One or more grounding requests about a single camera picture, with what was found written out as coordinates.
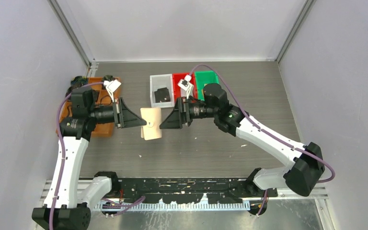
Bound beige card holder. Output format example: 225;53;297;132
140;107;162;140

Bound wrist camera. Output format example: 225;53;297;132
177;74;194;99
103;79;122;103

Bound aluminium rail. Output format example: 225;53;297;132
41;177;328;212

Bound dark fabric bundle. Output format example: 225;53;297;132
102;75;115;82
70;76;88;89

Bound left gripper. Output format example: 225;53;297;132
88;97;146;128

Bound white plastic bin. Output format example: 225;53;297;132
149;74;174;108

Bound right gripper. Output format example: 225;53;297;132
160;97;217;130

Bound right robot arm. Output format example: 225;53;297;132
160;83;325;197

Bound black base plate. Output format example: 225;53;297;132
101;177;278;217

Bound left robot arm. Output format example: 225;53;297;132
32;85;147;230

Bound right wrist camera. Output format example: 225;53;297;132
177;74;194;99

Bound green plastic bin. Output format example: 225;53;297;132
195;70;219;100

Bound orange wooden compartment tray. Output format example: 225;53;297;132
59;77;114;138

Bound red plastic bin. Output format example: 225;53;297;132
172;73;198;103

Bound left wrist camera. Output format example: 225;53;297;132
103;79;122;103

